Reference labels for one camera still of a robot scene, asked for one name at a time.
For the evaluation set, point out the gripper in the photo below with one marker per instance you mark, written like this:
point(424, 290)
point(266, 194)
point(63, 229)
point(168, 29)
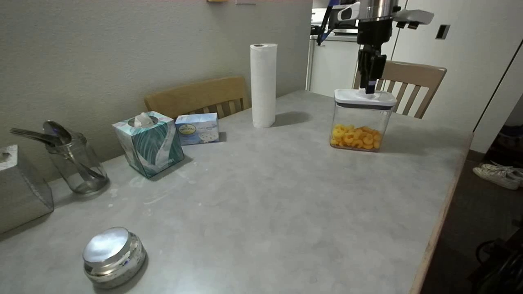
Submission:
point(374, 32)

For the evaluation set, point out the white container lid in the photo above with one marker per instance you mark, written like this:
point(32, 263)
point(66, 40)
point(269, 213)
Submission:
point(359, 98)

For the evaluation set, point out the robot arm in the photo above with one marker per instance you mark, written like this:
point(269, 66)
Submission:
point(378, 8)

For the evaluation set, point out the clear plastic container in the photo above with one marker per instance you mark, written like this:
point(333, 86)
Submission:
point(359, 118)

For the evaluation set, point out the white cabinet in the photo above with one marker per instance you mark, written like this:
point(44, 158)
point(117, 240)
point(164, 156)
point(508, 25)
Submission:
point(333, 65)

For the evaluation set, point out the wooden chair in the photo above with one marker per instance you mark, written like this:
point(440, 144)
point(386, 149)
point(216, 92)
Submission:
point(200, 96)
point(412, 75)

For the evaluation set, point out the heap of orange snack rings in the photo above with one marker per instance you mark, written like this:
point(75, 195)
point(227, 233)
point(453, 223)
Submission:
point(357, 138)

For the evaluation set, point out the paper towel roll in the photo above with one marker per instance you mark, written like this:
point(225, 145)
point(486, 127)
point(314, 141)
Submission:
point(263, 85)

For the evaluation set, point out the pair of white shoes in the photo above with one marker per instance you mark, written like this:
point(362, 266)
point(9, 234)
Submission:
point(498, 175)

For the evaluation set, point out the small blue tea box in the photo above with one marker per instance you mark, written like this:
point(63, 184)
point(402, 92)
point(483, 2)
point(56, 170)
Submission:
point(198, 128)

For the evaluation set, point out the teal patterned tissue box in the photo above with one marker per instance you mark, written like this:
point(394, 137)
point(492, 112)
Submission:
point(153, 145)

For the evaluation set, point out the glass jar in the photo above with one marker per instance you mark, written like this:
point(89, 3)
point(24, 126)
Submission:
point(79, 167)

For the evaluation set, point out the metal spoon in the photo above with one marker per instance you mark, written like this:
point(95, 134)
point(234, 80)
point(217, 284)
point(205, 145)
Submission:
point(58, 130)

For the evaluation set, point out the round silver tin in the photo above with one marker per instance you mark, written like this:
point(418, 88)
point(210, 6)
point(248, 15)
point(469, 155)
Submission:
point(112, 255)

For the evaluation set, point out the bundle of metal cutlery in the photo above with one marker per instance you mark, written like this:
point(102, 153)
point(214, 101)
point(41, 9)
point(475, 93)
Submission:
point(32, 135)

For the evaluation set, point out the grey square box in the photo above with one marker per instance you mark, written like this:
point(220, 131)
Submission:
point(18, 192)

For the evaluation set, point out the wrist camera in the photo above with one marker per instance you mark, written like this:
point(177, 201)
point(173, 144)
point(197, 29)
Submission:
point(414, 16)

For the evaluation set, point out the wall switch plate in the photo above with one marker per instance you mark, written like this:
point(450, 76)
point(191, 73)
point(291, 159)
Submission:
point(443, 32)

